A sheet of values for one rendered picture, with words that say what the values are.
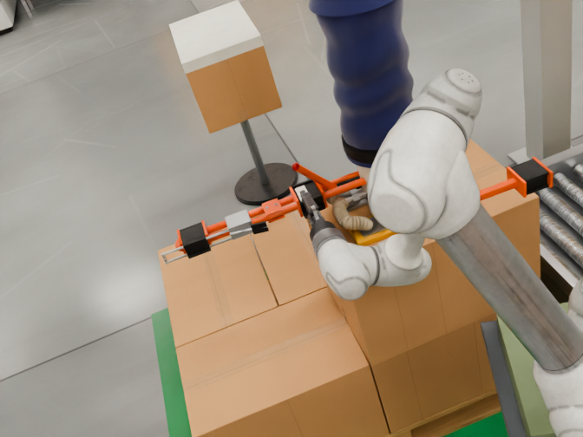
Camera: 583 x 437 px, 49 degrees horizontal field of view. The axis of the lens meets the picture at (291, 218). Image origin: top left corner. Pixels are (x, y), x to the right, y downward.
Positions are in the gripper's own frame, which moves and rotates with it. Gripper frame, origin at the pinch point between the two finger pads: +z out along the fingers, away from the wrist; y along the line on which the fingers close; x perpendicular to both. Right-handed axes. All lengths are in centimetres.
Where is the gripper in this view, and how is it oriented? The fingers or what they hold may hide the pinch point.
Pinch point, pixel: (304, 198)
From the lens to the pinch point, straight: 186.6
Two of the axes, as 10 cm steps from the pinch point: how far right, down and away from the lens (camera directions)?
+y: 2.5, 7.5, 6.1
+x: 9.3, -3.6, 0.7
